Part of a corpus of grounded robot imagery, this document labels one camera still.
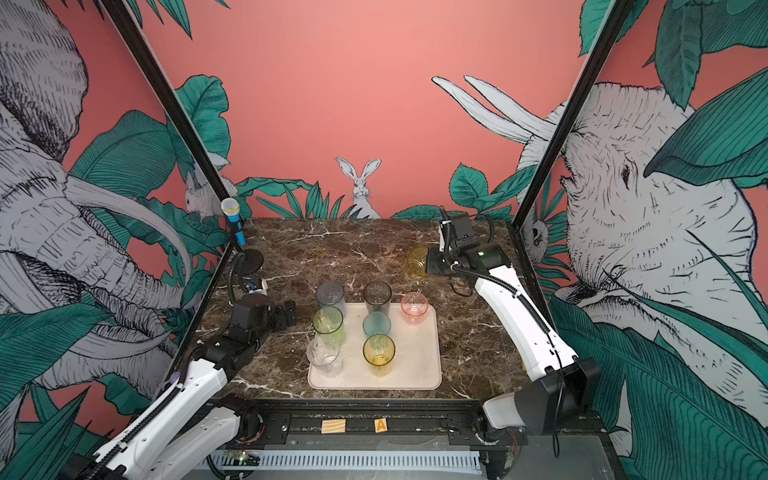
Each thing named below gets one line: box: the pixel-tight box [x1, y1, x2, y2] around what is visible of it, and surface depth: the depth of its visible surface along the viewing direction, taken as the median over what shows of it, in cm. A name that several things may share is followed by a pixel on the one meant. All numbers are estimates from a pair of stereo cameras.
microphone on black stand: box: [220, 198, 264, 276], surface depth 100 cm
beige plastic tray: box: [308, 303, 442, 391], surface depth 85 cm
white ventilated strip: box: [212, 451, 481, 471], surface depth 71 cm
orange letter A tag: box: [374, 418, 388, 433], surface depth 76 cm
